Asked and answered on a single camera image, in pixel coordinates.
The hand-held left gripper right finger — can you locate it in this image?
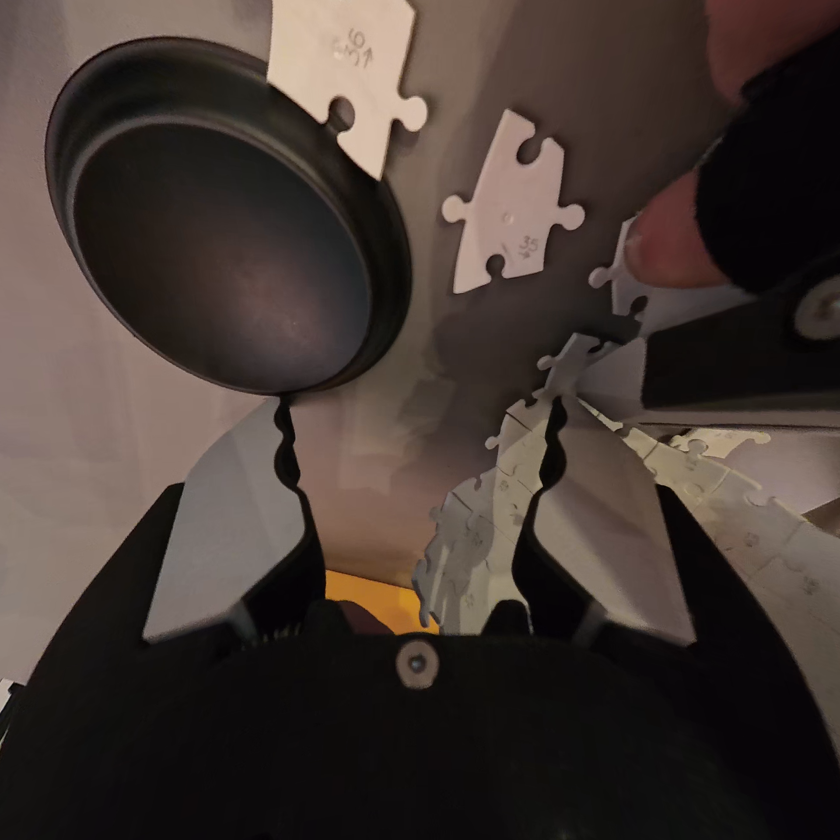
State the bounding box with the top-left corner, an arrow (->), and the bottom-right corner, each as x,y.
512,395 -> 698,651

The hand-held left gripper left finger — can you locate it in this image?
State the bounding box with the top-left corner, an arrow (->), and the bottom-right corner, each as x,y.
143,394 -> 327,651

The partly built puzzle ball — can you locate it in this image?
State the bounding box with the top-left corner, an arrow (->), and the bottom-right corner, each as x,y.
412,331 -> 840,637

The white puzzle piece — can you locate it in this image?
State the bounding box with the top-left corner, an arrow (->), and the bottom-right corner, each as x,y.
588,217 -> 652,329
266,0 -> 429,181
441,109 -> 586,295

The black round ball stand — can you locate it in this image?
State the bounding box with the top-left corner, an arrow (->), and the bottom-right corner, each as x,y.
45,36 -> 413,396

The person's right hand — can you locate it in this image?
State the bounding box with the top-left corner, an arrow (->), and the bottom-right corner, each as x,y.
638,0 -> 840,290

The yellow plastic bin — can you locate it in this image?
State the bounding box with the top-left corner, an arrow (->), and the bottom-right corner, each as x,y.
325,570 -> 442,636

